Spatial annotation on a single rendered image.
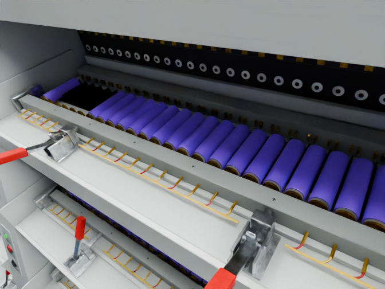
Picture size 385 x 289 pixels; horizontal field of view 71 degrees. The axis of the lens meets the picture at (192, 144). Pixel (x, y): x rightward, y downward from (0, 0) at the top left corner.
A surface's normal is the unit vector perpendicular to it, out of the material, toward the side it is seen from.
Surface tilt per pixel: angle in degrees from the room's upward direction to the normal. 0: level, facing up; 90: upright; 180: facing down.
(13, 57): 90
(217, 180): 20
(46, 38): 90
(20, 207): 90
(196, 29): 110
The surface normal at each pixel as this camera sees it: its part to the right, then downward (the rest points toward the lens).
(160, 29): -0.57, 0.59
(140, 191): -0.15, -0.75
